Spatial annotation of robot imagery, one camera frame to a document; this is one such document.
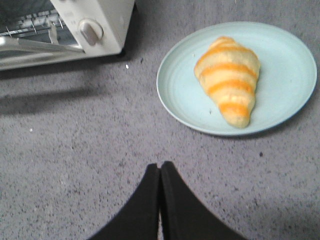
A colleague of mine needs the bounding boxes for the white Toshiba toaster oven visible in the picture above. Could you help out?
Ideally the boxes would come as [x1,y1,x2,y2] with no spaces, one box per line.
[0,0,135,65]

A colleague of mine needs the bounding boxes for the lower oven control knob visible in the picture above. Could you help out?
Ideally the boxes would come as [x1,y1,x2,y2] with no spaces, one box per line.
[78,18,104,46]

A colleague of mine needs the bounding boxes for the light green plate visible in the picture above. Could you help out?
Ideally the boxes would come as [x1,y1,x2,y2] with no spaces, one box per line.
[156,21,317,136]

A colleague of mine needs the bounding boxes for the glass oven door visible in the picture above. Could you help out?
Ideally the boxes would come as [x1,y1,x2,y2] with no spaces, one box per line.
[0,36,85,71]

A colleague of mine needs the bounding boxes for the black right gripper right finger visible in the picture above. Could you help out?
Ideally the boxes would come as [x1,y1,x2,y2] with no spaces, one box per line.
[160,161,245,240]

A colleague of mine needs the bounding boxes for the golden croissant bread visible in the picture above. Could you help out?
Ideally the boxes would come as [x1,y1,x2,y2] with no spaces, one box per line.
[193,36,261,128]

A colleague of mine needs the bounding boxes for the metal wire oven rack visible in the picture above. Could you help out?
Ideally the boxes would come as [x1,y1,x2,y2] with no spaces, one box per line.
[0,9,68,38]

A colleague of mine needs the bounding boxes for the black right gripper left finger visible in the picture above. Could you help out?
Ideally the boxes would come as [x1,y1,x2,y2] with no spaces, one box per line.
[90,163,160,240]

